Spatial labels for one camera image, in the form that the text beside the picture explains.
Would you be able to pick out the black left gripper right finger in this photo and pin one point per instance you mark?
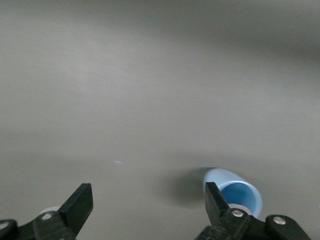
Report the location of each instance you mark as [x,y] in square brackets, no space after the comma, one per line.
[220,210]

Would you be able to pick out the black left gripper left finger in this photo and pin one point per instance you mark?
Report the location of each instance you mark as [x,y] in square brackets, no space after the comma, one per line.
[75,210]

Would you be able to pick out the light blue cup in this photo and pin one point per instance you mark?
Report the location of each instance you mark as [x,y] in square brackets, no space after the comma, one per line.
[240,195]

